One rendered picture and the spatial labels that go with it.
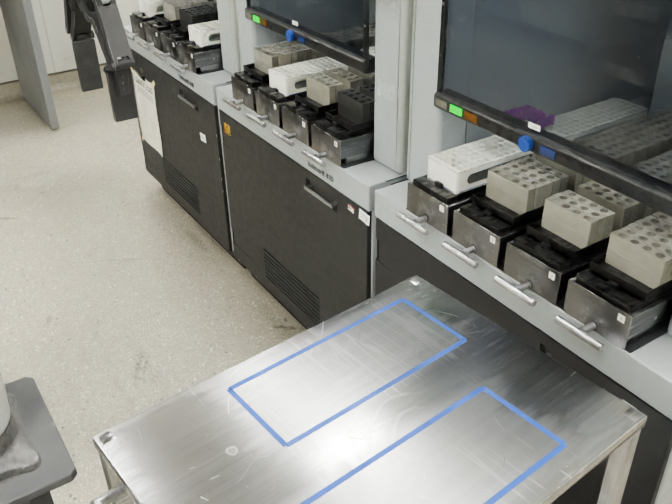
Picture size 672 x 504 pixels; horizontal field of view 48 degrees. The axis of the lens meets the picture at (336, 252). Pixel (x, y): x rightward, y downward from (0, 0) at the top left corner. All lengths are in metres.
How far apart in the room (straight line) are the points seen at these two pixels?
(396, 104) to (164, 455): 1.05
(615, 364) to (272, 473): 0.66
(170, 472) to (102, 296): 1.86
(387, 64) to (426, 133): 0.19
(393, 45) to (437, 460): 1.03
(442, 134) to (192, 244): 1.57
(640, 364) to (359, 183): 0.81
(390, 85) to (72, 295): 1.54
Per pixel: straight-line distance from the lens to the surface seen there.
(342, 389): 1.09
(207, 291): 2.75
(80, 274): 2.97
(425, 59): 1.67
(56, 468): 1.23
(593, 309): 1.37
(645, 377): 1.36
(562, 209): 1.45
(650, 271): 1.36
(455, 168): 1.59
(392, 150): 1.84
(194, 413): 1.08
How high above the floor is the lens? 1.56
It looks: 32 degrees down
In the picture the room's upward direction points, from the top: 1 degrees counter-clockwise
